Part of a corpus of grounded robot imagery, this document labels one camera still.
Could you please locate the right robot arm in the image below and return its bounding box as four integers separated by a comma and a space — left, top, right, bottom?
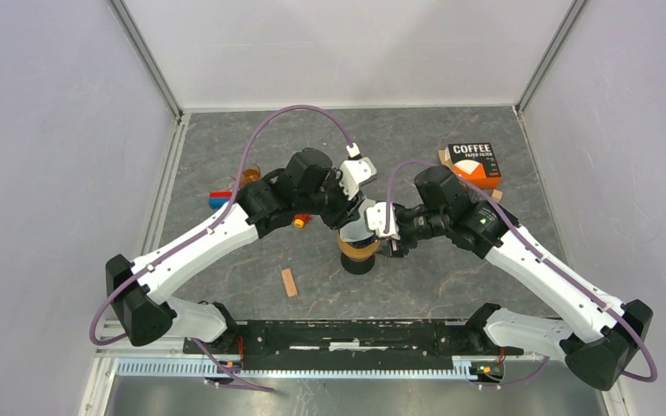
375, 164, 658, 391

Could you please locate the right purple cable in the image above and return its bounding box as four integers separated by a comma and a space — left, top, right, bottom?
384, 159, 659, 384

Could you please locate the blue red toy brick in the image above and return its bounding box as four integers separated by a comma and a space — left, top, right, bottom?
208, 191, 232, 210

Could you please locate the colourful toy brick car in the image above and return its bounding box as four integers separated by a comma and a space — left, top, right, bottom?
292, 214, 312, 229

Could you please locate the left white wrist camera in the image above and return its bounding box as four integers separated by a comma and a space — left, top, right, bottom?
340, 143, 377, 200

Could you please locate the purple cable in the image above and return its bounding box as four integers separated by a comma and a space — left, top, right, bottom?
88, 105, 360, 348
384, 159, 659, 384

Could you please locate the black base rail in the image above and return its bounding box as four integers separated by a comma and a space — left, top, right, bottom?
207, 319, 524, 371

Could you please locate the orange black coffee filter box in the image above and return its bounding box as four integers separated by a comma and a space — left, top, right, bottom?
438, 142, 502, 190

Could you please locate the orange glass carafe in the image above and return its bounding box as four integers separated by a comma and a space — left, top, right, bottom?
239, 163, 262, 188

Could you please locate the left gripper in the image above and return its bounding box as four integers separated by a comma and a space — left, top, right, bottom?
296, 166, 365, 231

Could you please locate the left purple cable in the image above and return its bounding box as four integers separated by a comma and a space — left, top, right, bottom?
88, 105, 360, 348

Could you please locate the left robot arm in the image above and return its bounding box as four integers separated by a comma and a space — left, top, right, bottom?
106, 148, 376, 354

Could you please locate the small wooden block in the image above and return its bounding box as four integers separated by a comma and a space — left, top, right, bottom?
281, 269, 298, 298

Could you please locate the light wooden ring holder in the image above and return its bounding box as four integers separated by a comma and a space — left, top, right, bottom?
337, 237, 380, 263

